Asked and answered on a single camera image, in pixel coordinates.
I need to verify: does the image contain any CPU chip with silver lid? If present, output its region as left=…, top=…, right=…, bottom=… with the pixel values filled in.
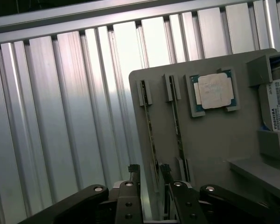
left=190, top=71, right=236, bottom=112

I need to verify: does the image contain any grey parts rack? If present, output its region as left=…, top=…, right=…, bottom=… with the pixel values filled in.
left=128, top=48, right=280, bottom=224

